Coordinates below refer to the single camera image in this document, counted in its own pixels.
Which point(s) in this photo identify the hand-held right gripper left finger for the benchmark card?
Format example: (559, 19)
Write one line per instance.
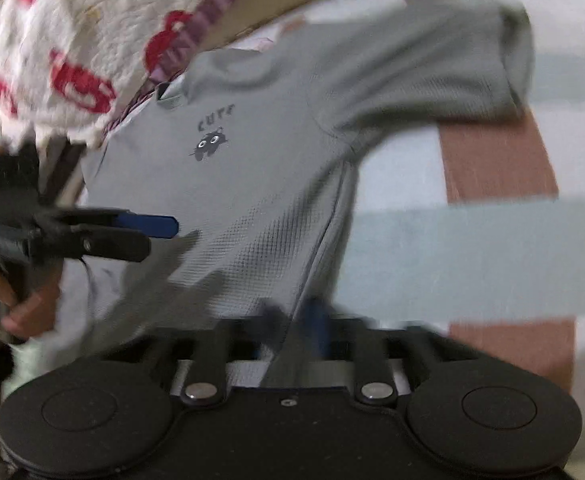
(270, 319)

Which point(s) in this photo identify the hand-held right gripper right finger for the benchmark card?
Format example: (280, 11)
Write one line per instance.
(318, 316)

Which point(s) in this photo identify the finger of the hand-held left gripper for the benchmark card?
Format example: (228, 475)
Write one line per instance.
(112, 246)
(147, 226)

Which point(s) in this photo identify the grey t-shirt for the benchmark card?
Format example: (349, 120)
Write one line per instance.
(252, 175)

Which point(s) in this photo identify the person's left hand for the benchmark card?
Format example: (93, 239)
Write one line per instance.
(30, 310)

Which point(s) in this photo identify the checkered bedsheet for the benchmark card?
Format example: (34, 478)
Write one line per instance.
(472, 245)

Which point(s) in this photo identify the white quilt with red print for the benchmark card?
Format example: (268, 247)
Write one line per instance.
(72, 40)

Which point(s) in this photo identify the pink striped cloth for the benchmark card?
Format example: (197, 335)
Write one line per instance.
(207, 20)

